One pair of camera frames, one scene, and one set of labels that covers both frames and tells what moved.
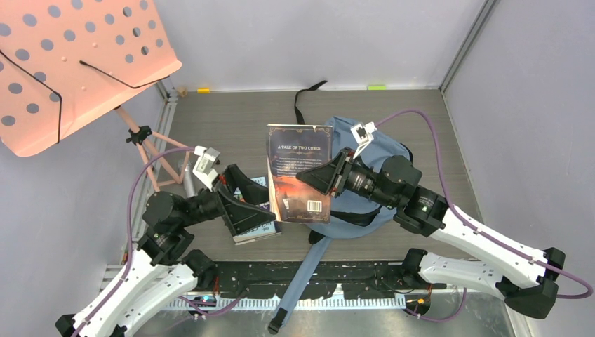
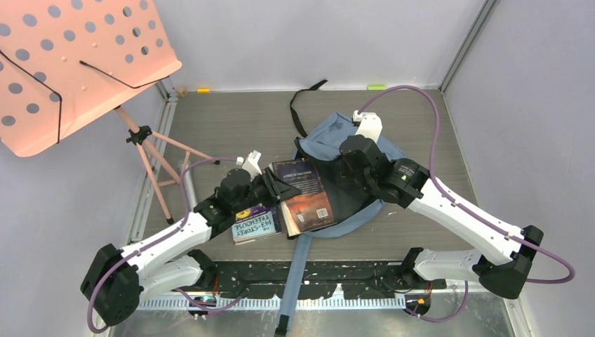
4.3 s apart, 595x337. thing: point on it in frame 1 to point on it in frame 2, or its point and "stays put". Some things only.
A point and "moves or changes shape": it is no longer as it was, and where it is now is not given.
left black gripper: [241, 216] to [280, 189]
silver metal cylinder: [189, 185] stays put
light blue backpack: [353, 214] moves or changes shape
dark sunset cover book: [292, 149] moves or changes shape
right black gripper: [330, 177] to [344, 170]
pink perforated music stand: [63, 62] stays put
